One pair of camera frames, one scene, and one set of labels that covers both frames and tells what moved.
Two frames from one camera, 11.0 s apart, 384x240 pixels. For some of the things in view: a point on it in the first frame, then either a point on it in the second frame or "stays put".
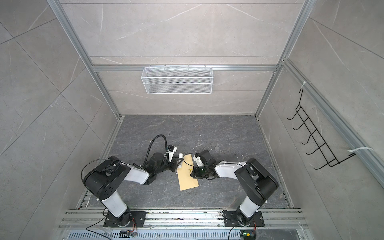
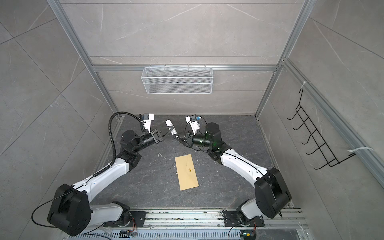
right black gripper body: [201, 172] to [201, 140]
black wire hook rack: [315, 135] stays put
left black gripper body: [167, 165] to [152, 138]
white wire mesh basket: [177, 80] stays put
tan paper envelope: [186, 181] stays put
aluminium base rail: [182, 219] stays put
